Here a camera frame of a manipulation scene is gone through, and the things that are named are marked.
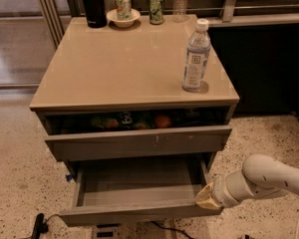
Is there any white ceramic bowl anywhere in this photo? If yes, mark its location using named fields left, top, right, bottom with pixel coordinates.
left=107, top=9, right=141, bottom=28

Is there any black insulated flask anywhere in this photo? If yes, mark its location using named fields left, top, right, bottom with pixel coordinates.
left=83, top=0, right=107, bottom=28

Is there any green drink can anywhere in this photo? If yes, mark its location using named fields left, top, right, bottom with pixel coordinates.
left=149, top=0, right=163, bottom=25

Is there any white floor label card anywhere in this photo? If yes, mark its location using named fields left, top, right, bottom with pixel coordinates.
left=93, top=224, right=119, bottom=239

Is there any clear bottle at back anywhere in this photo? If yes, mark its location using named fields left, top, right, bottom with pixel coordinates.
left=172, top=0, right=188, bottom=23

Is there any grey drawer cabinet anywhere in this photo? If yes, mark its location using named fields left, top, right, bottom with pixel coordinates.
left=29, top=14, right=241, bottom=171

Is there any black plug block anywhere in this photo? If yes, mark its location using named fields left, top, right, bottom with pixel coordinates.
left=30, top=213, right=49, bottom=239

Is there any black power cable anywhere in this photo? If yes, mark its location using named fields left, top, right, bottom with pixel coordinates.
left=44, top=213, right=194, bottom=239

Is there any orange fruit in drawer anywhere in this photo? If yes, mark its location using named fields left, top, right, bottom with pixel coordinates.
left=154, top=115, right=172, bottom=128

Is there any grey drawer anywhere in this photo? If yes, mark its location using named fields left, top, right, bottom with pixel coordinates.
left=60, top=154, right=221, bottom=226
left=44, top=107, right=233, bottom=162

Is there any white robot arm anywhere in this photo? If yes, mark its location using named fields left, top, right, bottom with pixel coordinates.
left=195, top=154, right=299, bottom=210

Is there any green snack bag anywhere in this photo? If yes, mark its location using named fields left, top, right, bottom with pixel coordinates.
left=91, top=112, right=154, bottom=130

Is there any grey top drawer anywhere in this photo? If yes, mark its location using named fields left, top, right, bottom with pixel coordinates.
left=44, top=107, right=233, bottom=162

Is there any green can in bowl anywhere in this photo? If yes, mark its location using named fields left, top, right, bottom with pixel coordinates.
left=116, top=0, right=132, bottom=19

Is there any clear water bottle white cap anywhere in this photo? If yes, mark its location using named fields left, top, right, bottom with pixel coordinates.
left=182, top=19, right=211, bottom=92

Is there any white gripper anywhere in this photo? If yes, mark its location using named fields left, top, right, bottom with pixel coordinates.
left=195, top=170, right=256, bottom=210

